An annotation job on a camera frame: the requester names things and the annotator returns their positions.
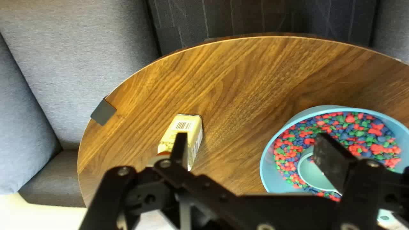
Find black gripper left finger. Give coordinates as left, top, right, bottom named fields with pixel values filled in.
left=78, top=132, right=240, bottom=230

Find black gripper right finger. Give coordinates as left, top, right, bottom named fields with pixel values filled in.
left=312, top=132, right=409, bottom=230

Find gold wrapped snack bar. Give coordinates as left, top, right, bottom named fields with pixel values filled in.
left=156, top=113, right=204, bottom=172

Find teal plastic spoon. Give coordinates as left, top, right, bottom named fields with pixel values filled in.
left=296, top=153, right=337, bottom=192

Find colourful beads in bowl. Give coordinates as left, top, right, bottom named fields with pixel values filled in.
left=272, top=112, right=402, bottom=202

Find blue plastic bowl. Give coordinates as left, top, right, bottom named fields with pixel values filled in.
left=258, top=105, right=409, bottom=224

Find grey square tag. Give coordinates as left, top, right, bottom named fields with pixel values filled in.
left=89, top=98, right=117, bottom=127

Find dark grey sofa seat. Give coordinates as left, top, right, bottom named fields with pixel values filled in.
left=18, top=149, right=87, bottom=209

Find light grey sofa backrest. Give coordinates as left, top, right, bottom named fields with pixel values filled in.
left=0, top=0, right=162, bottom=151

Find dark patterned cushion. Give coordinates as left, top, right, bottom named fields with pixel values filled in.
left=146, top=0, right=379, bottom=57

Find blue-grey sofa cushion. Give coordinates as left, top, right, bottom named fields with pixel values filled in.
left=0, top=34, right=64, bottom=196

